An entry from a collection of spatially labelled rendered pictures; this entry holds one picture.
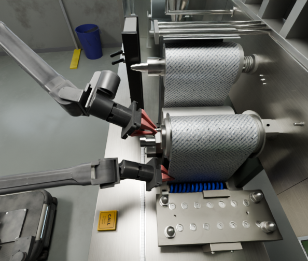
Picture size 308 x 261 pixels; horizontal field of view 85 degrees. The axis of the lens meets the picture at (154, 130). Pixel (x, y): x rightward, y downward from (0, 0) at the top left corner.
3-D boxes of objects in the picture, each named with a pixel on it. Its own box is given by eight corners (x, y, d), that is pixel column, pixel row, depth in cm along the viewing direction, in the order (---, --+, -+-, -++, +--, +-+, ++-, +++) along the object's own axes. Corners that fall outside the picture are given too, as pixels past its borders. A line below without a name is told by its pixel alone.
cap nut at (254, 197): (247, 192, 63) (253, 188, 59) (257, 192, 63) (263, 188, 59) (251, 203, 61) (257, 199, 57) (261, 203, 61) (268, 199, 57)
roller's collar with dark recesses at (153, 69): (148, 70, 65) (147, 53, 60) (163, 69, 65) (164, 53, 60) (148, 80, 61) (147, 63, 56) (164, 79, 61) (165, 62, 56)
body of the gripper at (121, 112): (126, 141, 47) (100, 131, 44) (128, 115, 54) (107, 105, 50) (138, 128, 43) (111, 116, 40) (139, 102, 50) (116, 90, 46)
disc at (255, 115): (231, 130, 63) (249, 100, 51) (233, 130, 63) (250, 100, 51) (247, 167, 53) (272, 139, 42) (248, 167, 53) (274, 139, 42)
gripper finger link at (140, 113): (150, 147, 51) (122, 137, 47) (150, 130, 56) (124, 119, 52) (163, 135, 47) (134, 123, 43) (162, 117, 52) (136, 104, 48)
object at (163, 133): (160, 147, 55) (159, 125, 55) (166, 147, 55) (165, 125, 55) (162, 150, 48) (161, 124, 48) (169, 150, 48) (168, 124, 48)
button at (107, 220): (101, 212, 71) (99, 210, 69) (117, 211, 71) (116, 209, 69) (98, 231, 66) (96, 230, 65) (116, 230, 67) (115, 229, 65)
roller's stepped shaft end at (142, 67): (131, 69, 62) (130, 60, 60) (148, 68, 63) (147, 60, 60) (131, 73, 60) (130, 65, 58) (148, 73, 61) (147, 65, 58)
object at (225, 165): (166, 183, 66) (169, 160, 52) (225, 180, 67) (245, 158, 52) (166, 184, 66) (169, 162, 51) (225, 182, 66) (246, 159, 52)
